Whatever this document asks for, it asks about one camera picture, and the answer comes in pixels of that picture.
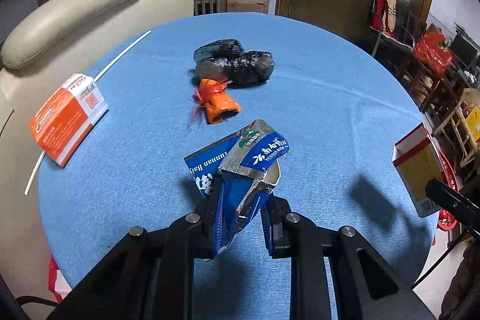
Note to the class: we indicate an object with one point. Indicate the torn blue toothpaste box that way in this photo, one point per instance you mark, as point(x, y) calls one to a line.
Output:
point(247, 162)

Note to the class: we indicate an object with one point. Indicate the large red bag on stool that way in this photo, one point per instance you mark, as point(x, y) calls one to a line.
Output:
point(431, 53)

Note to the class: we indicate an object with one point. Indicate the yellow box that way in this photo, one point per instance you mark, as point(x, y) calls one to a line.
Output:
point(473, 123)

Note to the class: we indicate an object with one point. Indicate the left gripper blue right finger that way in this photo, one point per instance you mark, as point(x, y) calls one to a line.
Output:
point(274, 223)

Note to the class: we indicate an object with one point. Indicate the blue tablecloth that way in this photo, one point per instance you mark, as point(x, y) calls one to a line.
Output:
point(146, 161)

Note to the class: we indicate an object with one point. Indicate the red white cardboard box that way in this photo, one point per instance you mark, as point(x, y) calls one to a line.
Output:
point(417, 162)

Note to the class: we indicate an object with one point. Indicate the chair with red cloth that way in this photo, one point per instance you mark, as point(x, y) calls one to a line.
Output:
point(395, 26)

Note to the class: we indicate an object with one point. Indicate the orange white tissue pack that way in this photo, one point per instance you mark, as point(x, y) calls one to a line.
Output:
point(67, 119)

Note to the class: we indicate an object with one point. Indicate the cream leather sofa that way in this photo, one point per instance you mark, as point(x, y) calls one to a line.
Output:
point(57, 39)

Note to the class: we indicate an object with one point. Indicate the black plastic bag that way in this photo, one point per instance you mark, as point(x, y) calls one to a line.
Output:
point(227, 59)

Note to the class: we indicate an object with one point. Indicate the brown cardboard box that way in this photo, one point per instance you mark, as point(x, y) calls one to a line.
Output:
point(259, 6)

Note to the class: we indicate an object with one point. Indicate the wooden stool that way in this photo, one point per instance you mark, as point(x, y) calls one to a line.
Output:
point(418, 80)

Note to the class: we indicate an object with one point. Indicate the orange wrapper with red net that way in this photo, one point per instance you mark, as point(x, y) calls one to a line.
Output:
point(210, 98)

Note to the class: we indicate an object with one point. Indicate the computer monitor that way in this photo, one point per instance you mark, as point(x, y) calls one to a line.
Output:
point(465, 50)

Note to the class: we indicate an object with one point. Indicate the white plastic rod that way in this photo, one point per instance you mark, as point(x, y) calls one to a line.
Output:
point(93, 95)

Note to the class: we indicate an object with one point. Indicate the red white paper bag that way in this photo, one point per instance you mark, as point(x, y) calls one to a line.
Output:
point(57, 284)

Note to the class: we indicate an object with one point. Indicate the bamboo armchair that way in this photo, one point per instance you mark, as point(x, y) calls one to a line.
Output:
point(455, 130)

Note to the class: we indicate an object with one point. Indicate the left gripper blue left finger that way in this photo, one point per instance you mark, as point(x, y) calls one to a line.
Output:
point(213, 221)

